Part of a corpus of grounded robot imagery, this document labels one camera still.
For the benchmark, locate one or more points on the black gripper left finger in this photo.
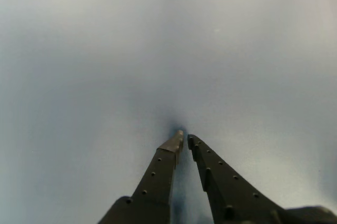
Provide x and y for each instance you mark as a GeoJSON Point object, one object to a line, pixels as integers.
{"type": "Point", "coordinates": [155, 182]}

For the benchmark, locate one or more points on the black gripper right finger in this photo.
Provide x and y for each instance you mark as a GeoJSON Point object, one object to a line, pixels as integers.
{"type": "Point", "coordinates": [229, 195]}

